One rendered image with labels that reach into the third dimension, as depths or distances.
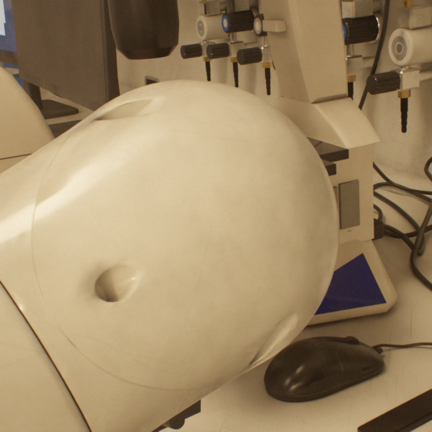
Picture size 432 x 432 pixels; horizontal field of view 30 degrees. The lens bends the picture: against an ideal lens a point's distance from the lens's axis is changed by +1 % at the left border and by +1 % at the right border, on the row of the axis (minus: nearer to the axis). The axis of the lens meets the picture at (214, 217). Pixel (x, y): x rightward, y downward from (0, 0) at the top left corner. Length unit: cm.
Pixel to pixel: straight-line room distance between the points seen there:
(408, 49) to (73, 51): 49
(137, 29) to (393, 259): 43
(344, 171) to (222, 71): 111
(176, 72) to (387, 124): 92
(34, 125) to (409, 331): 42
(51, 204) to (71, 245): 2
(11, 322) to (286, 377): 50
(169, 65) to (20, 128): 155
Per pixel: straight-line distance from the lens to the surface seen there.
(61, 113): 214
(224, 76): 190
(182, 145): 24
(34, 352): 23
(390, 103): 138
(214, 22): 182
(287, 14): 86
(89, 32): 112
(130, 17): 78
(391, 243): 105
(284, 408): 70
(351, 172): 83
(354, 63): 135
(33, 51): 145
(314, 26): 86
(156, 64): 231
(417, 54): 123
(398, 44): 124
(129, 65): 253
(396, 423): 68
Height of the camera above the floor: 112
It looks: 18 degrees down
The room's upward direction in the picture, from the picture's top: 5 degrees counter-clockwise
